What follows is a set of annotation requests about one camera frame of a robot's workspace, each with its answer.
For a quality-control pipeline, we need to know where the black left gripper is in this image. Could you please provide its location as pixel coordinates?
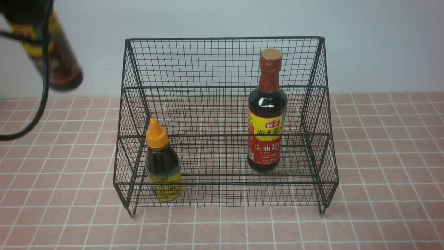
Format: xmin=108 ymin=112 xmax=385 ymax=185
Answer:
xmin=0 ymin=0 xmax=52 ymax=24

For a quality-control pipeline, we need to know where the brown-label soy sauce bottle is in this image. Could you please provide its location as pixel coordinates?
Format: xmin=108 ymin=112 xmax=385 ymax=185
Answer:
xmin=4 ymin=10 xmax=84 ymax=91

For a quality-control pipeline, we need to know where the small orange-cap sauce bottle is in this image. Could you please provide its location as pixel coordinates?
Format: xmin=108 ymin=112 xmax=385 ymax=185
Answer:
xmin=145 ymin=118 xmax=183 ymax=202

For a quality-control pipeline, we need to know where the red-label soy sauce bottle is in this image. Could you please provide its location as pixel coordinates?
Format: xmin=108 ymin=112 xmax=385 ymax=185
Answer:
xmin=247 ymin=48 xmax=288 ymax=173

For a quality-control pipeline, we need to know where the pink checkered tablecloth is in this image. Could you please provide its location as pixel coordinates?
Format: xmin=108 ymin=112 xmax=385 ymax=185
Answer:
xmin=0 ymin=92 xmax=443 ymax=250

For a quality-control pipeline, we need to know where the black wire mesh rack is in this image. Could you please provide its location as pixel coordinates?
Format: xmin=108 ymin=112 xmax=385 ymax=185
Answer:
xmin=113 ymin=36 xmax=339 ymax=217

